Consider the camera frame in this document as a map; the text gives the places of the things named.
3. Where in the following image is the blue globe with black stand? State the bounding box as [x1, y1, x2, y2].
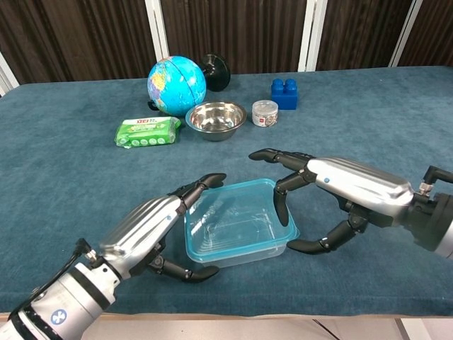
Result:
[147, 52, 232, 120]

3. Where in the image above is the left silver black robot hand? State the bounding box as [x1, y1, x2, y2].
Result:
[98, 172, 227, 284]

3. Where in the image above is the blue table cloth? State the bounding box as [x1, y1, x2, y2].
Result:
[0, 64, 453, 318]

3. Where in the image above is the green wet wipes pack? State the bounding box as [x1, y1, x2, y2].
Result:
[113, 116, 183, 148]

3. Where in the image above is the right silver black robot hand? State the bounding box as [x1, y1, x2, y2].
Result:
[248, 147, 413, 256]

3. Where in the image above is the teal container lid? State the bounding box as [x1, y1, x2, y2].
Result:
[183, 178, 302, 264]

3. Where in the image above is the stainless steel bowl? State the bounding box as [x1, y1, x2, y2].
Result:
[185, 101, 248, 142]

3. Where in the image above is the blue building block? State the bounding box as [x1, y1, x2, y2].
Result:
[270, 78, 300, 111]

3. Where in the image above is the white partition frame post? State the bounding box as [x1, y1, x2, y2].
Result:
[298, 0, 328, 72]
[144, 0, 170, 74]
[0, 52, 20, 97]
[388, 0, 425, 68]

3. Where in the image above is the small clear round jar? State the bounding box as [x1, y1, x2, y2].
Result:
[251, 100, 280, 128]

